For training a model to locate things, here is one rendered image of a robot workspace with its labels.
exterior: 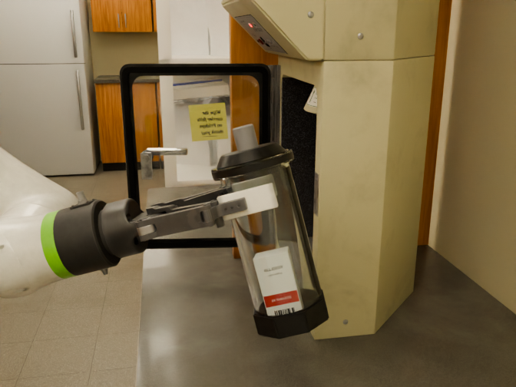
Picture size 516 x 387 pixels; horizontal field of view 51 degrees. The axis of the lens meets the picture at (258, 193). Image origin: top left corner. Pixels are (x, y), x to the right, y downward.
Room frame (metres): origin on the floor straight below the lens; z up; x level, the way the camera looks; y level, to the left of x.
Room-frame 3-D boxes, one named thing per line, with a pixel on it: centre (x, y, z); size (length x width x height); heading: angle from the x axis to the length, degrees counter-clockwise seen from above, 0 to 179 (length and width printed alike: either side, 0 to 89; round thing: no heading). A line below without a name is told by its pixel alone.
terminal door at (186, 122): (1.12, 0.13, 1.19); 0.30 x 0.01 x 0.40; 93
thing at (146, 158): (1.10, 0.23, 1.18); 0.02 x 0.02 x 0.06; 3
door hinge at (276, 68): (1.12, -0.04, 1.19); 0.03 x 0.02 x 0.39; 10
